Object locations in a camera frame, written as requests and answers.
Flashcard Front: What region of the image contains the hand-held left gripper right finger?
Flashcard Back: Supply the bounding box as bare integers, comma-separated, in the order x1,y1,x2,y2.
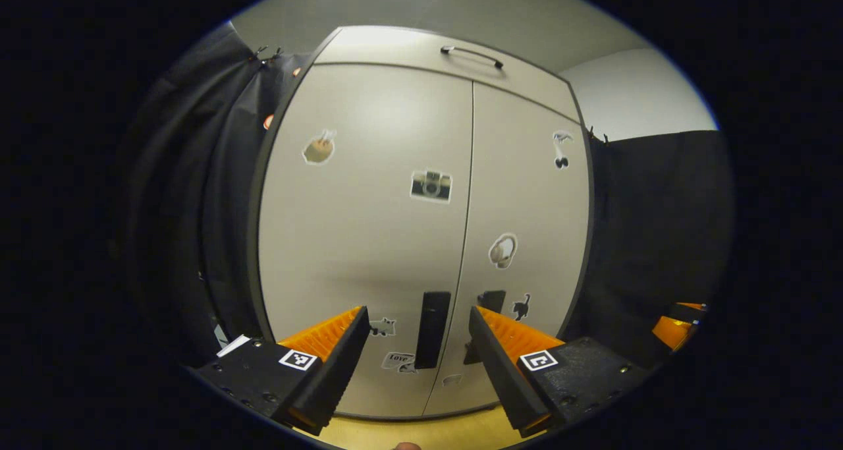
469,306,650,438

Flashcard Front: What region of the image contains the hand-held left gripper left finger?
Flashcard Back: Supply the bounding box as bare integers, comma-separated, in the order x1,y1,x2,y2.
191,306,371,436

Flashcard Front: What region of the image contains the white cabinet door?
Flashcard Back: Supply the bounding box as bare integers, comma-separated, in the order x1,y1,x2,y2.
421,81,591,418
258,63,475,420

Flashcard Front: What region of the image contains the white cabinet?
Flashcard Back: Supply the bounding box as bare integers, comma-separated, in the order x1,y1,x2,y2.
246,25,597,422

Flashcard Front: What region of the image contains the white cabinet drawer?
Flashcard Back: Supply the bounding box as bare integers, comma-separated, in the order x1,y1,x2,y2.
315,26,581,123

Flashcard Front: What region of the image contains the black backdrop cloth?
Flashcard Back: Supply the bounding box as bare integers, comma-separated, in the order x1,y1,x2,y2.
560,128,736,373
121,22,312,366

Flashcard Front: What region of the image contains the white paper card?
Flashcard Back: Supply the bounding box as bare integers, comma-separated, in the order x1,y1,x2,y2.
216,335,252,358

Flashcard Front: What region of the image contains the black door handle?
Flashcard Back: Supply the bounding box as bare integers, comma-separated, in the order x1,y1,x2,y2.
415,291,453,370
464,290,507,366

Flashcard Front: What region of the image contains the metal drawer handle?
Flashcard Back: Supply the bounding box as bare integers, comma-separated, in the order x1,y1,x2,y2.
440,45,504,70

